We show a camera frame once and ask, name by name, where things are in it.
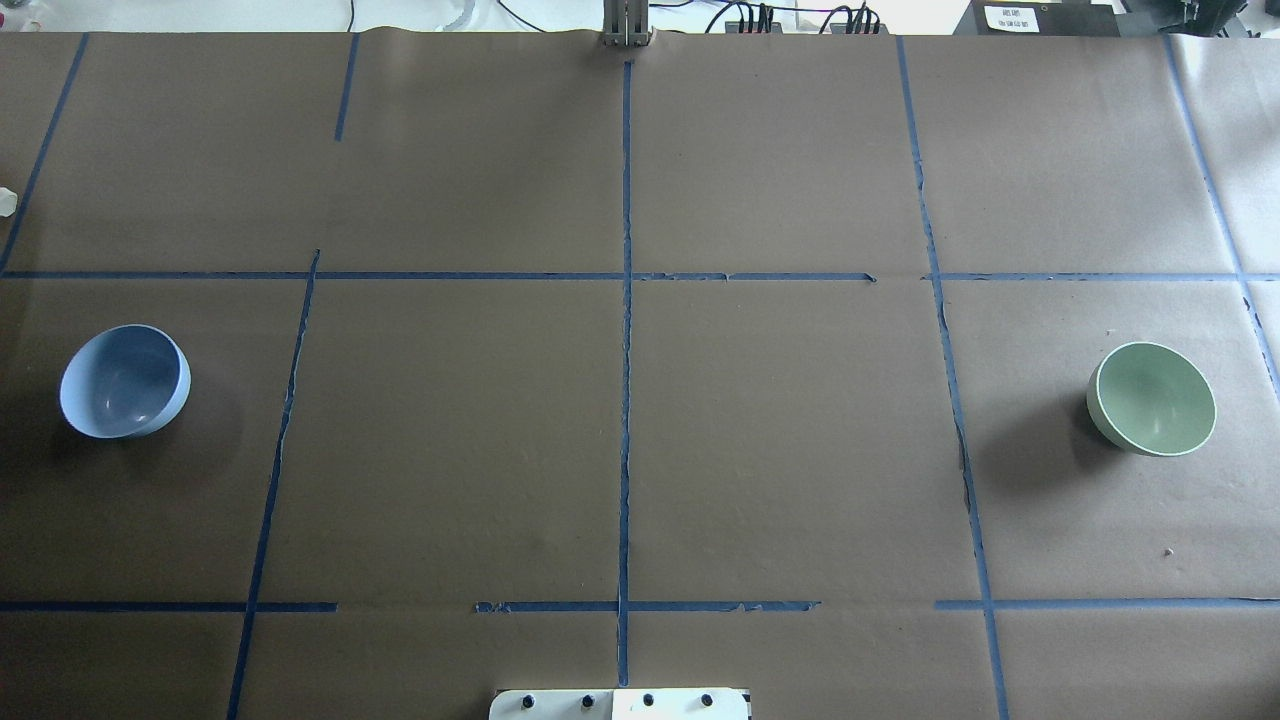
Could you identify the green bowl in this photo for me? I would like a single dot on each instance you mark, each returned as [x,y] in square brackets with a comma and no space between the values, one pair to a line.
[1148,399]

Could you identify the blue bowl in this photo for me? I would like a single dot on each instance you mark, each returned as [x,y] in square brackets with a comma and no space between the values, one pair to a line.
[127,382]

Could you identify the black power strip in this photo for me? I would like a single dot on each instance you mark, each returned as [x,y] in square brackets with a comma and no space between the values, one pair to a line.
[743,18]

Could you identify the black box with label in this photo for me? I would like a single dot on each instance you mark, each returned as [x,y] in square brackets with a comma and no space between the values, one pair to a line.
[1038,18]

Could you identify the aluminium frame post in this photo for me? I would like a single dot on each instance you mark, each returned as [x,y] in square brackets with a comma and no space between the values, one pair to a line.
[626,23]

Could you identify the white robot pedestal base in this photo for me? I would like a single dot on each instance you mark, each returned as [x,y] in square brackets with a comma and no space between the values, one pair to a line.
[623,703]

